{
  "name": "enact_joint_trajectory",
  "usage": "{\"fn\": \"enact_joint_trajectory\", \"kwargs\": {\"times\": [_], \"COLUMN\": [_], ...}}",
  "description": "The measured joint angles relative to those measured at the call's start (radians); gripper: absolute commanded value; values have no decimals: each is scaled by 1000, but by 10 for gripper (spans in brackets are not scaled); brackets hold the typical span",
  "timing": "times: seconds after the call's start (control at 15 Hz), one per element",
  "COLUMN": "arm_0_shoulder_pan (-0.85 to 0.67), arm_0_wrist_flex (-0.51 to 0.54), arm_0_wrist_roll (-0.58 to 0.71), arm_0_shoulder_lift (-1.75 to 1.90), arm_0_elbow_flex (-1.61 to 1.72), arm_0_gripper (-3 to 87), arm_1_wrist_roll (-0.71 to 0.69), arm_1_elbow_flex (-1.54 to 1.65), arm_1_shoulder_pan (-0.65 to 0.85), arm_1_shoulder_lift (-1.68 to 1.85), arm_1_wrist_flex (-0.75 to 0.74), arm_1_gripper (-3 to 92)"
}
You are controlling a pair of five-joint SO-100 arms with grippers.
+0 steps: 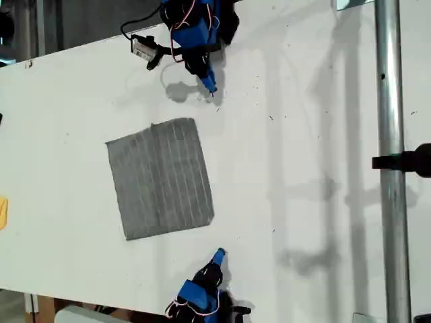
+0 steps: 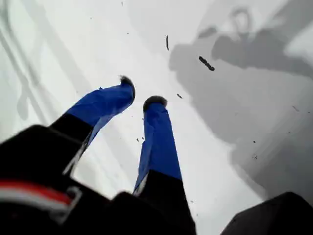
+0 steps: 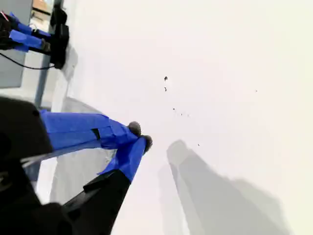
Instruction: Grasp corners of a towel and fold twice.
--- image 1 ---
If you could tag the grey striped towel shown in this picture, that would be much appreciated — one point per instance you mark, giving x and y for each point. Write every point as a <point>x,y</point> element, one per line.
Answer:
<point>161,178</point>

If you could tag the black clamp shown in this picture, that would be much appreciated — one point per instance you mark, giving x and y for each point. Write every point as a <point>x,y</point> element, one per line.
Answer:
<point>407,161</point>

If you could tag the yellow object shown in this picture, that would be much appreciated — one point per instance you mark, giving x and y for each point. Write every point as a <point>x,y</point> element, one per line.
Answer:
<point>2,213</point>

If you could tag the short black camera stalk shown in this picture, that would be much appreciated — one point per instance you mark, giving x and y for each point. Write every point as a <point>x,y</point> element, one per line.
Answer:
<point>170,50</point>

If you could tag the steel post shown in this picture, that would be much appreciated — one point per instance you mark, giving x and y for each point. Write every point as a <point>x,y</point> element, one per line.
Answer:
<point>392,101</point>

